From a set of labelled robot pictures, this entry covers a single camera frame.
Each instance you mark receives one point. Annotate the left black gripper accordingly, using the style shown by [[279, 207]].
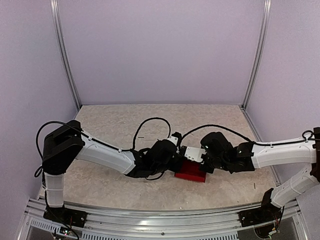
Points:
[[178, 166]]

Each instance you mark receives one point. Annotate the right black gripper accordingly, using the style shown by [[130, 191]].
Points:
[[208, 170]]

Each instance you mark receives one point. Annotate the red paper box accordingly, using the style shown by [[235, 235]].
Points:
[[190, 170]]

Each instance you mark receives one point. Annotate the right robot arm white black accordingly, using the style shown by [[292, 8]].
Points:
[[298, 150]]

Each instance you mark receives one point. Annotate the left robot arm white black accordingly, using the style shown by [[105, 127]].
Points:
[[69, 142]]

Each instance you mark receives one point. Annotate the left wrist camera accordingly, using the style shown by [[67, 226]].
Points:
[[175, 137]]

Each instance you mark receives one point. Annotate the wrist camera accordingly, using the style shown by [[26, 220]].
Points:
[[175, 137], [194, 154]]

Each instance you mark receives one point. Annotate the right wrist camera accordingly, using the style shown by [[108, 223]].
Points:
[[194, 154]]

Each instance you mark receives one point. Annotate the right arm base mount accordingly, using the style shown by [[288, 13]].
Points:
[[256, 216]]

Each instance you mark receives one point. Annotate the front aluminium rail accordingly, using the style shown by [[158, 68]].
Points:
[[105, 223]]

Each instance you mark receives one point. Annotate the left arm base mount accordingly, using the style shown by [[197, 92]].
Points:
[[66, 216]]

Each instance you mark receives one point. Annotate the right aluminium frame post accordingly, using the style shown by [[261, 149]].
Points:
[[258, 53]]

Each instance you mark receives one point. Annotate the aluminium frame post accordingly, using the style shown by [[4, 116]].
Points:
[[55, 11], [258, 53]]

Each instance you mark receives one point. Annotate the left aluminium frame post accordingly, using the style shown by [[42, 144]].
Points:
[[55, 11]]

